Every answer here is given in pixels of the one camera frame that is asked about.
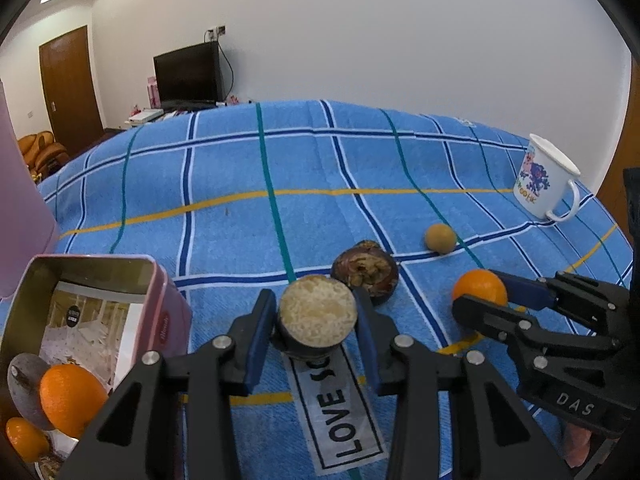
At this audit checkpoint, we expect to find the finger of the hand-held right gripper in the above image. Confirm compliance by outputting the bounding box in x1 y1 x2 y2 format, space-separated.
492 270 634 342
451 295 622 377

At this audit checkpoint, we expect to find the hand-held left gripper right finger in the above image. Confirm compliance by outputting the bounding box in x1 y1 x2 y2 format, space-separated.
352 287 573 480

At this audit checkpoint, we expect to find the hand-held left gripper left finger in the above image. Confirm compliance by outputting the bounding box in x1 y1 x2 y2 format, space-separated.
57 289 277 480

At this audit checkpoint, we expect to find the orange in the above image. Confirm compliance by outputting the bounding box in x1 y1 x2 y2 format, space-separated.
39 364 110 438
452 269 509 311
5 416 51 463

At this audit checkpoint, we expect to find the pink metal tin box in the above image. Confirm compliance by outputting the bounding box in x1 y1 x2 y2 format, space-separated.
0 254 193 480

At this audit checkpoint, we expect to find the person's right hand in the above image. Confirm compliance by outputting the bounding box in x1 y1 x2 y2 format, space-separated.
562 422 593 467

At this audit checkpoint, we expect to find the brown longan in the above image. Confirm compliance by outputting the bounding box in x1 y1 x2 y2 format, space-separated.
425 224 457 255

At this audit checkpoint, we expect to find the white enamel mug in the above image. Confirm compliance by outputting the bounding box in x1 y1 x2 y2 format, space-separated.
513 133 582 223

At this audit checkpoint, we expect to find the blue plaid blanket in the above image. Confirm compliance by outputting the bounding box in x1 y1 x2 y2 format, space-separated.
0 99 633 480

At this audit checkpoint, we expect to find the brown wooden panel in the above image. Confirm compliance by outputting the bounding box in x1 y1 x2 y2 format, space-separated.
597 57 640 261

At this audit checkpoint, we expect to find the white television stand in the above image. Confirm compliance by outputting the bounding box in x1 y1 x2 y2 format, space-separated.
120 100 241 128

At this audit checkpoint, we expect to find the purple plastic jug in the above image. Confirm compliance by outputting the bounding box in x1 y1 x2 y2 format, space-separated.
0 80 60 301

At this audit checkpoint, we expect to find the black television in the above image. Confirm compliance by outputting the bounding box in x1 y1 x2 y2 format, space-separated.
153 41 224 103

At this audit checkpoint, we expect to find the brown sofa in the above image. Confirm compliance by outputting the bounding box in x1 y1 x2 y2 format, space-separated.
17 131 71 177

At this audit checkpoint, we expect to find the brown wooden door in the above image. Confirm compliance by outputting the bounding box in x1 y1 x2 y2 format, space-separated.
39 25 106 158

